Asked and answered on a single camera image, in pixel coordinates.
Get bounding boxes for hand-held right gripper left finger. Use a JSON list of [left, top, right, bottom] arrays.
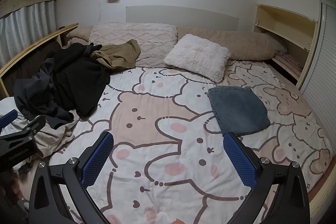
[[28, 132, 114, 224]]

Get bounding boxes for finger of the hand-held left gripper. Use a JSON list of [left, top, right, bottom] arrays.
[[0, 115, 46, 142], [0, 110, 19, 132]]

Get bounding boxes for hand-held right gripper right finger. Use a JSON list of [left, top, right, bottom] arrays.
[[223, 132, 311, 224]]

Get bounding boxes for black garment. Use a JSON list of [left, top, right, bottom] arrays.
[[39, 43, 111, 117]]

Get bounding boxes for white cloth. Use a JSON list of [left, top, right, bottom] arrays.
[[0, 97, 34, 135]]

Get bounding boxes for light beige garment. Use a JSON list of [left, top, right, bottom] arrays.
[[26, 109, 80, 159]]

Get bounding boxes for folded blue jeans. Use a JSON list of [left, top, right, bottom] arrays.
[[207, 86, 271, 136]]

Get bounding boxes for cartoon animal printed blanket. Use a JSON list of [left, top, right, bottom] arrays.
[[49, 60, 334, 224]]

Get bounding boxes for white curtain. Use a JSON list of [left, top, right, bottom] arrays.
[[0, 0, 57, 67]]

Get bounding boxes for small beige pillow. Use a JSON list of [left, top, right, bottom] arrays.
[[66, 25, 93, 46]]

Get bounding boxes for olive brown garment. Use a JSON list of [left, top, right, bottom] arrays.
[[89, 39, 142, 69]]

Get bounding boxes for folded pink sheets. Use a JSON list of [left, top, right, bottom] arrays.
[[274, 49, 303, 72]]

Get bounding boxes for white fluffy pillow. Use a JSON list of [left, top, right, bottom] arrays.
[[164, 34, 231, 83]]

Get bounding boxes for long beige bolster pillow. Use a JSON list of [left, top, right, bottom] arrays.
[[176, 26, 286, 60]]

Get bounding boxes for white louvered door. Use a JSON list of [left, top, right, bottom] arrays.
[[299, 0, 336, 135]]

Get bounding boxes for cream shelf cabinet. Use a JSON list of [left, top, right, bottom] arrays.
[[253, 4, 319, 88]]

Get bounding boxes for wooden bedside rail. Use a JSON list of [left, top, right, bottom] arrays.
[[0, 23, 79, 97]]

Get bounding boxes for thin white cable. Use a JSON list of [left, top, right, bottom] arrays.
[[97, 0, 109, 22]]

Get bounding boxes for grey wall panel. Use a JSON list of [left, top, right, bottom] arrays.
[[125, 5, 240, 28]]

